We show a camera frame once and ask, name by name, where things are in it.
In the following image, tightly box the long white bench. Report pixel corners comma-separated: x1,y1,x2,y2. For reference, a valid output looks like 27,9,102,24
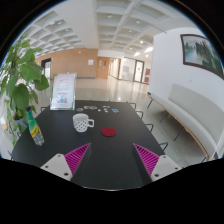
151,84,224,160

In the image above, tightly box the white polka dot mug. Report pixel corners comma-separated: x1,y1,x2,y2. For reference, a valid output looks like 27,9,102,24
73,113,94,133

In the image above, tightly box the white pink standing sign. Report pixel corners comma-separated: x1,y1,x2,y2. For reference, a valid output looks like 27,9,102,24
50,73,76,110

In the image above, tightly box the small coaster on table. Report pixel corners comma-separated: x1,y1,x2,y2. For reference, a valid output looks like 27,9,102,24
76,108,84,112

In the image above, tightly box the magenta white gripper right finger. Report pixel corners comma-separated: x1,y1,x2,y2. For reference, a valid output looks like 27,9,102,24
133,144,181,181

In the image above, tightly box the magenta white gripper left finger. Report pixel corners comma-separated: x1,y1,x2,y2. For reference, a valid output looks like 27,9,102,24
42,143,90,181

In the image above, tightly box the green leafy potted plant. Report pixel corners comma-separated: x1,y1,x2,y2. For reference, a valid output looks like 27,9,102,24
0,35,49,144

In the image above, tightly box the green plastic water bottle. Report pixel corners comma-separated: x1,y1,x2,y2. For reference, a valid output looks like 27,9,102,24
26,106,44,146

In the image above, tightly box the framed landscape picture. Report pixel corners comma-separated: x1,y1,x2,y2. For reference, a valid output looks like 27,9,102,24
180,34,224,79

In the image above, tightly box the red round coaster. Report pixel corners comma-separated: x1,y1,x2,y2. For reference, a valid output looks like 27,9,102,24
101,127,116,137

